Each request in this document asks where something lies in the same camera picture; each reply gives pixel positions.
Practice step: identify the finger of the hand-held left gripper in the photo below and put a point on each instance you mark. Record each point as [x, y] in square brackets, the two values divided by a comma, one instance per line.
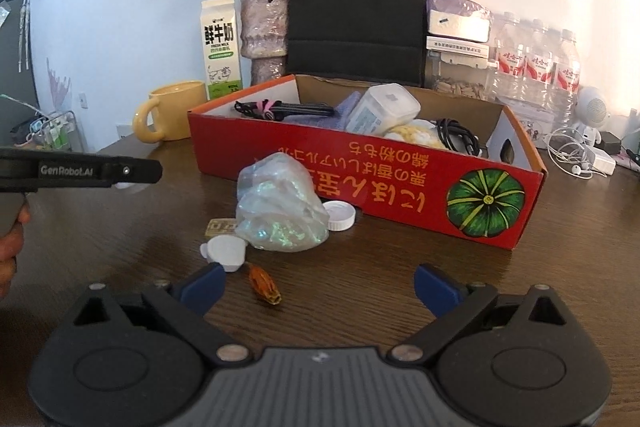
[140, 172]

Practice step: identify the person's left hand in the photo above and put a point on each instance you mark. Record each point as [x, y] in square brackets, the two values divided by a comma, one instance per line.
[10, 257]

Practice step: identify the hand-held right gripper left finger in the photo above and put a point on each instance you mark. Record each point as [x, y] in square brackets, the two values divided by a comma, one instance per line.
[200, 287]

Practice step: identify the white charger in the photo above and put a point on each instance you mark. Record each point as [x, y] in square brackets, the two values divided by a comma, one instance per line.
[602, 162]

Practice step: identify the small gold packet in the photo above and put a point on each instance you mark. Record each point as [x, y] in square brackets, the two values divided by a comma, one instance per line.
[222, 227]

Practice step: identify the white flat box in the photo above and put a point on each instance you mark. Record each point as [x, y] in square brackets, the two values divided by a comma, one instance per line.
[460, 52]

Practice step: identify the red cardboard box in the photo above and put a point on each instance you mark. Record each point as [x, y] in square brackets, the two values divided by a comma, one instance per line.
[400, 187]

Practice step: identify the white ribbed lid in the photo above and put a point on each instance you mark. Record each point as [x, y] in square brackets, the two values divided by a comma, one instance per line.
[340, 216]

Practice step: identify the amber translucent trinket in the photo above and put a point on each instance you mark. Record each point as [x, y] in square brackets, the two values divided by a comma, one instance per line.
[265, 284]

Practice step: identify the small white disc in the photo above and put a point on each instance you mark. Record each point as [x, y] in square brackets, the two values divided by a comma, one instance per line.
[205, 252]

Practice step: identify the shrink-wrapped water bottle pack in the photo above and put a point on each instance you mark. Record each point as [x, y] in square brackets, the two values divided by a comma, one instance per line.
[535, 77]

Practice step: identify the iridescent plastic bag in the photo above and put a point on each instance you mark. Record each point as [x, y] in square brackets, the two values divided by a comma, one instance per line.
[280, 207]

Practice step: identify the white round cap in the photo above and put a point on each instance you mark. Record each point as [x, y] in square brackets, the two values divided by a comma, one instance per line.
[227, 252]

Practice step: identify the white board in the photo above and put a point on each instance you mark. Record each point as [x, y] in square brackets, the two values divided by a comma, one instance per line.
[125, 130]

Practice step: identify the white wall socket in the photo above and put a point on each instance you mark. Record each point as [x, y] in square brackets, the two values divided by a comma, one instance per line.
[84, 101]

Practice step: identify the pink mottled vase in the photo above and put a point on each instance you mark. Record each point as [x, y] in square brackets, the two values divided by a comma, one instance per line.
[262, 32]

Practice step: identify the white long box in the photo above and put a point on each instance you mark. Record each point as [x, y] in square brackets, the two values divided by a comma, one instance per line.
[460, 27]

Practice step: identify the black charger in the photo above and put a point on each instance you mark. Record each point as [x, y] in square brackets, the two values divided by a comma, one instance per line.
[611, 142]

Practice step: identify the grey refrigerator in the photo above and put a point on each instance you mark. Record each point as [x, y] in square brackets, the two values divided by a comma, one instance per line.
[15, 72]

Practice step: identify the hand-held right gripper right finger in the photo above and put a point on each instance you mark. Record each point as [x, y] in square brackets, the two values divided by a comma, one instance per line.
[437, 289]

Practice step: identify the yellow mug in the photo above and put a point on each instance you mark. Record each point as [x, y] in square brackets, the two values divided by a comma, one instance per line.
[175, 112]

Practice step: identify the cream yellow fabric item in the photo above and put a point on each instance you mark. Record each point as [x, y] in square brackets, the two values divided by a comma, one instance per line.
[412, 134]

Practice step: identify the white plastic container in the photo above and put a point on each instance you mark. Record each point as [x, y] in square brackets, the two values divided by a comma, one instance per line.
[380, 107]

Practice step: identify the purple woven pouch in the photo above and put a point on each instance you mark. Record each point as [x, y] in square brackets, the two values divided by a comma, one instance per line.
[320, 119]

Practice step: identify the purple wall sticker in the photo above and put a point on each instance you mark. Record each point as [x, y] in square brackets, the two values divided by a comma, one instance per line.
[60, 92]

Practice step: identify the white milk carton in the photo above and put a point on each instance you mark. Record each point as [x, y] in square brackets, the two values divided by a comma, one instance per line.
[220, 52]

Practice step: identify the white robot-shaped gadget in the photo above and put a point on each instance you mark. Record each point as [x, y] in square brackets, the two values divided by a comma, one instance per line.
[592, 109]

